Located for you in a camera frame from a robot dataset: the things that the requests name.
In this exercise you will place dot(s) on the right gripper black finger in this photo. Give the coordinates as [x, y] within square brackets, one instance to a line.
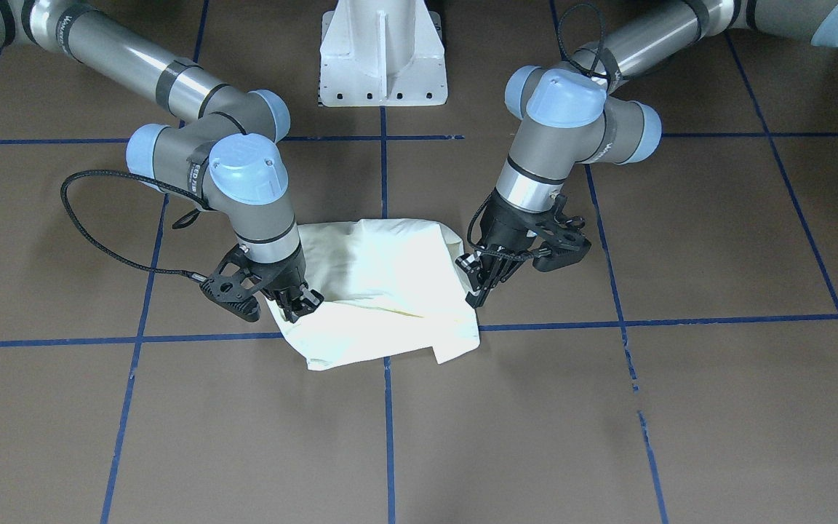
[290, 307]
[307, 301]

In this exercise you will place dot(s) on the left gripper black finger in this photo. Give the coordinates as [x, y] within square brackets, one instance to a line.
[478, 265]
[504, 269]

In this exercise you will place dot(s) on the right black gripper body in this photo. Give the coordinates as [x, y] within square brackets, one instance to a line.
[282, 277]

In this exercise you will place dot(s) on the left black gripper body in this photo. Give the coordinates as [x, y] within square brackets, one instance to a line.
[504, 228]

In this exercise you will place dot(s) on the cream long-sleeve printed shirt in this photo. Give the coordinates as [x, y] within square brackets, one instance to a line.
[389, 286]

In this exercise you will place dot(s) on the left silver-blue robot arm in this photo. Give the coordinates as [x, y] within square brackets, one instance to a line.
[569, 116]

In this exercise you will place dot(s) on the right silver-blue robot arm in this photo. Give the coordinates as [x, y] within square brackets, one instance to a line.
[224, 158]

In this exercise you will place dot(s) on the white pillar with base plate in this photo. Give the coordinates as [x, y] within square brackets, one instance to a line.
[382, 53]

